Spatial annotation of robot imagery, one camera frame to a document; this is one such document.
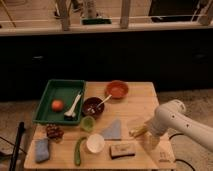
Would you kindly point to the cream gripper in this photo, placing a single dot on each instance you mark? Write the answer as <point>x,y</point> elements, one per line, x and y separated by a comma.
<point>151,142</point>

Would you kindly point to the yellow banana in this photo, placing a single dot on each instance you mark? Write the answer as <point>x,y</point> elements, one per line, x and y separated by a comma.
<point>138,131</point>

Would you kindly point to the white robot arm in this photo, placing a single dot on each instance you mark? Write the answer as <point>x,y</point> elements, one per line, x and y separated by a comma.
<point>172,115</point>

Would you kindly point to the red bowl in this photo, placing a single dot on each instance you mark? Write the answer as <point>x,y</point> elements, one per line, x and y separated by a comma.
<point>117,89</point>

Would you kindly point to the dark brown bowl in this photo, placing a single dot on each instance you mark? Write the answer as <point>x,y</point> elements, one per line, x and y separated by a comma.
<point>93,107</point>

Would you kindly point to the brown yellow sponge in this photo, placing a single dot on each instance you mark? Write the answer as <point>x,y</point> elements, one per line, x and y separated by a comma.
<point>121,150</point>

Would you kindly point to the blue triangular cloth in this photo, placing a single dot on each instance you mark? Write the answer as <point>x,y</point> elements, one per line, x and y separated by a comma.
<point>113,131</point>

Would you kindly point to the white cup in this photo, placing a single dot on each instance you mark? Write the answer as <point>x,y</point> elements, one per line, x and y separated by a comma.
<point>95,143</point>

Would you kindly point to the white spoon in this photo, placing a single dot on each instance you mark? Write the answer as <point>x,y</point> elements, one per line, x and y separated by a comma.
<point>103,101</point>

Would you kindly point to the small green cup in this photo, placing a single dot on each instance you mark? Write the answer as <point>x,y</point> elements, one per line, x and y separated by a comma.
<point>87,123</point>

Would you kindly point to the green cucumber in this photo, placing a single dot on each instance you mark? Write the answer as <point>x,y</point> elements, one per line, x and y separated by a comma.
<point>77,153</point>

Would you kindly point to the white dish brush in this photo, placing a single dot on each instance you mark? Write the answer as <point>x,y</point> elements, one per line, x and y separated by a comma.
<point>70,114</point>

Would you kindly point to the green plastic tray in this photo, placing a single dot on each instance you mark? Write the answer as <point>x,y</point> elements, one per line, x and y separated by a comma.
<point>59,89</point>

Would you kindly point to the brown grape bunch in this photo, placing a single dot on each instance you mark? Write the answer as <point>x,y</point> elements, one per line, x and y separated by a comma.
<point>54,131</point>

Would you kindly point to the red tomato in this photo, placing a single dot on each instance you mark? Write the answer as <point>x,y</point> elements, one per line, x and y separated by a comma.
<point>57,105</point>

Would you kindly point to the black pole left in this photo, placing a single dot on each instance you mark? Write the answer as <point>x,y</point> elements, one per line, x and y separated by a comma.
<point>16,148</point>

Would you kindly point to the green box on shelf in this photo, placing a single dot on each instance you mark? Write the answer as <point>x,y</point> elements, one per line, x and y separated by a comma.
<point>96,21</point>

